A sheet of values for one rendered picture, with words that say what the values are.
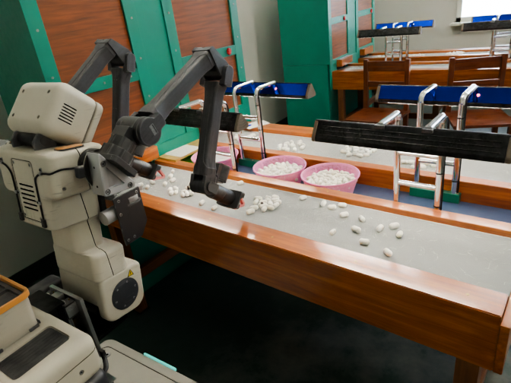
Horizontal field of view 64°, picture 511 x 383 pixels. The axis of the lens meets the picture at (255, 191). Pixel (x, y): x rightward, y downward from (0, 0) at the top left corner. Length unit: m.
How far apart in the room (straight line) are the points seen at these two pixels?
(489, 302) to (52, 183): 1.15
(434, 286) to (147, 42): 1.84
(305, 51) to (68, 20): 2.83
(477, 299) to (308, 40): 3.61
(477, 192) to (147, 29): 1.77
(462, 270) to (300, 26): 3.52
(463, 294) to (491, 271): 0.18
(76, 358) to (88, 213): 0.40
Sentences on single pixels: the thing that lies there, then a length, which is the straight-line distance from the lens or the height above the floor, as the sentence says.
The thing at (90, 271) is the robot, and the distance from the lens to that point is 1.34.
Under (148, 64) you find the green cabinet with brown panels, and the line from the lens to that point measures 2.40.
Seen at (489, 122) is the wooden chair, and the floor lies 0.46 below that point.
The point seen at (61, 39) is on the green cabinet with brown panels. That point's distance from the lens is 2.15.
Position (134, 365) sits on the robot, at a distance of 1.83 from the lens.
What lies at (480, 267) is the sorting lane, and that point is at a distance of 1.39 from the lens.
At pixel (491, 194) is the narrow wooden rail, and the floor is 0.73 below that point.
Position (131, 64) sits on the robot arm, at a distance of 1.68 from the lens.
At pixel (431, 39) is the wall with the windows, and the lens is 6.53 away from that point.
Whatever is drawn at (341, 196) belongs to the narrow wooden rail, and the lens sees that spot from 1.70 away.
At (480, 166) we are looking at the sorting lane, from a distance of 2.08.
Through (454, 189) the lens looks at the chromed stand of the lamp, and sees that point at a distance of 1.85.
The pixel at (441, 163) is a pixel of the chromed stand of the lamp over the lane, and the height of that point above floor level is 0.94.
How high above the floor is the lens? 1.52
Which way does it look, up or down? 25 degrees down
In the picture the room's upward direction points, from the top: 7 degrees counter-clockwise
